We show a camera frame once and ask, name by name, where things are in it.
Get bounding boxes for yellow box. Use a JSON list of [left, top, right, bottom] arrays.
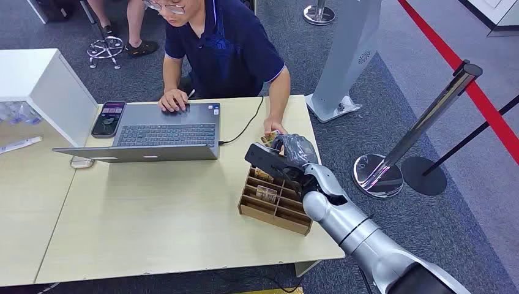
[[234, 287, 304, 294]]

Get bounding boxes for chrome stanchion base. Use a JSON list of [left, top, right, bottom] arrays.
[[302, 0, 337, 26]]

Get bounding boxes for red barrier belt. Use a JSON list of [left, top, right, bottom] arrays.
[[397, 0, 519, 166]]

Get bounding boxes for person's left hand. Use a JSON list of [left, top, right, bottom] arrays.
[[263, 117, 289, 137]]

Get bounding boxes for white cabinet box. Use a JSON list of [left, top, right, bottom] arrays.
[[0, 48, 99, 148]]

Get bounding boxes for silver kiosk stand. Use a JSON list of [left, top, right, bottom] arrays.
[[304, 0, 383, 124]]

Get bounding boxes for patterned card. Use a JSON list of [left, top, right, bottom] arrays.
[[255, 184, 279, 204], [254, 168, 275, 184], [260, 130, 282, 148]]

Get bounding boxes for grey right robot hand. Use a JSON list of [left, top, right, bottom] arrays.
[[271, 133, 320, 170]]

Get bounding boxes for clear plastic bag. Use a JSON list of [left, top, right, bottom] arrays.
[[0, 100, 43, 126]]

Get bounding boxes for grey laptop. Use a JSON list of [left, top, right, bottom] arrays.
[[52, 102, 222, 164]]

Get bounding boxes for person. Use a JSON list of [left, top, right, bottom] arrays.
[[86, 0, 160, 58], [143, 0, 293, 137]]

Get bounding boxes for black floor cable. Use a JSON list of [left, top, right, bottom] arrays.
[[263, 275, 304, 290]]

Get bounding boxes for black laptop cable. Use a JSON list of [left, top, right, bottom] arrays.
[[218, 96, 265, 146]]

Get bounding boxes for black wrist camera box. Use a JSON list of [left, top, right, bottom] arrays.
[[244, 143, 294, 180]]

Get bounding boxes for black stanchion post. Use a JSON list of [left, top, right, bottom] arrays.
[[401, 94, 519, 197]]

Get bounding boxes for chrome stanchion post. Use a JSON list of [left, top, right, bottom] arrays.
[[352, 59, 484, 199]]

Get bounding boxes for chrome stool base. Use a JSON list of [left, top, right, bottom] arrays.
[[80, 0, 125, 70]]

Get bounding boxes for eyeglasses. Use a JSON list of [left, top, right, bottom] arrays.
[[143, 0, 188, 15]]

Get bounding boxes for white table leg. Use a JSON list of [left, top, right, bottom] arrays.
[[293, 259, 322, 279]]

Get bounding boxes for black smartphone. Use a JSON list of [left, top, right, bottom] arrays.
[[91, 100, 127, 139]]

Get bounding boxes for person's hand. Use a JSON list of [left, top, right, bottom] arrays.
[[157, 88, 190, 113], [263, 117, 289, 137]]

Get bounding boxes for white tube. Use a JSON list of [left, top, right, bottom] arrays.
[[0, 136, 43, 156]]

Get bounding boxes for white counter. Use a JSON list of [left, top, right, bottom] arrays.
[[458, 0, 519, 38]]

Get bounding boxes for person's right hand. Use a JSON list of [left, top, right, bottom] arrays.
[[157, 88, 190, 113]]

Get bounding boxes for wooden card organizer box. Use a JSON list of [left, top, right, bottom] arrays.
[[237, 164, 313, 236]]

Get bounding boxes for black bag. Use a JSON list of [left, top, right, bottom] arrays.
[[35, 0, 77, 23]]

